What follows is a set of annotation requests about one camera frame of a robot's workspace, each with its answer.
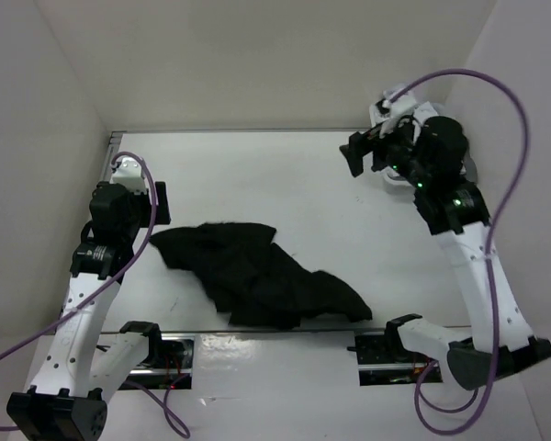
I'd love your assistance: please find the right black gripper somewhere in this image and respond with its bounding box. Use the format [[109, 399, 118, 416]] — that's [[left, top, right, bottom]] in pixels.
[[339, 112, 431, 187]]

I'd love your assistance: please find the black pleated skirt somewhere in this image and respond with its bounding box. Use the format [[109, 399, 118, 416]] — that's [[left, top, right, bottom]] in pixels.
[[150, 222, 373, 330]]

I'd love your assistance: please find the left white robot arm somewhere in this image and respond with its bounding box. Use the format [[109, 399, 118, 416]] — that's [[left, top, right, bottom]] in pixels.
[[6, 182, 171, 440]]

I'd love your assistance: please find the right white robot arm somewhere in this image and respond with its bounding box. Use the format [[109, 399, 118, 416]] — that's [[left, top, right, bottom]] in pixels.
[[340, 116, 551, 390]]

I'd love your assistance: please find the white laundry basket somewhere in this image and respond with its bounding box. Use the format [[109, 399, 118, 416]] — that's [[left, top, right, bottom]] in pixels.
[[369, 96, 418, 195]]

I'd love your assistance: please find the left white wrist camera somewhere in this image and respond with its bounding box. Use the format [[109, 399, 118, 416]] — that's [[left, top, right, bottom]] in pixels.
[[109, 156, 148, 195]]

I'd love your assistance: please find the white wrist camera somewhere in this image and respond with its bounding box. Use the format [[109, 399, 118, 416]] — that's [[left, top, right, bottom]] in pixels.
[[369, 84, 436, 135], [109, 156, 148, 195]]

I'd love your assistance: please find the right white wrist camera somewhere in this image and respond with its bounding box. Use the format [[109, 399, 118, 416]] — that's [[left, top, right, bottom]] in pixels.
[[369, 84, 436, 135]]

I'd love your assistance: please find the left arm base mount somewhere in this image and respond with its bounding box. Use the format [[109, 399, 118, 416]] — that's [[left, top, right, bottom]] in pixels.
[[96, 334, 197, 391]]

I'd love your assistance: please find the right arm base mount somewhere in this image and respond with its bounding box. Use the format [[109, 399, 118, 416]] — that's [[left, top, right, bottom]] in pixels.
[[347, 332, 431, 387]]

